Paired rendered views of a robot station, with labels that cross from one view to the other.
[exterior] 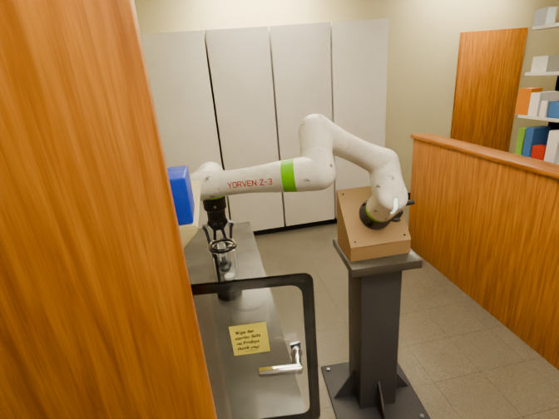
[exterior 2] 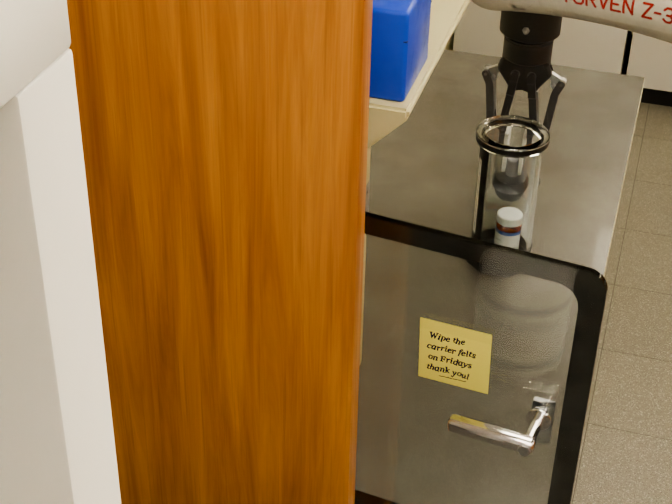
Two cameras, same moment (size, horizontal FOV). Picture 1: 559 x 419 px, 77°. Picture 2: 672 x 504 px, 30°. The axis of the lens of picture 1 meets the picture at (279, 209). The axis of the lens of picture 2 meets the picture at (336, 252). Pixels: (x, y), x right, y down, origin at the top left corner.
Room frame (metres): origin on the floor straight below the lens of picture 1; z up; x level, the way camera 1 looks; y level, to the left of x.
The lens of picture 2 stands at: (-0.37, -0.23, 2.05)
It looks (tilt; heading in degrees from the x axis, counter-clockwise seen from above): 34 degrees down; 25
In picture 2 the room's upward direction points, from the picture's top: 1 degrees clockwise
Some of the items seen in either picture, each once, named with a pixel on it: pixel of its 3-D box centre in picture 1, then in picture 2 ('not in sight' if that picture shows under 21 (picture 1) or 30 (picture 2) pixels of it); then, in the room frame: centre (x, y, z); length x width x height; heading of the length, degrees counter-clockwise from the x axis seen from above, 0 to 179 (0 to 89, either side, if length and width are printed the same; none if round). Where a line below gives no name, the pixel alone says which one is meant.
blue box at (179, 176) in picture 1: (164, 196); (367, 30); (0.64, 0.22, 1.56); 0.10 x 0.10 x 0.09; 9
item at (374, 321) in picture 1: (372, 330); not in sight; (1.49, -0.44, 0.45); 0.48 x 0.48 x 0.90; 5
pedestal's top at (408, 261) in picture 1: (373, 252); not in sight; (1.49, -0.44, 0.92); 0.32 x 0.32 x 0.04; 5
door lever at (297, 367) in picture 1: (281, 363); (498, 424); (0.56, 0.02, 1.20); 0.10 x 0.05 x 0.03; 92
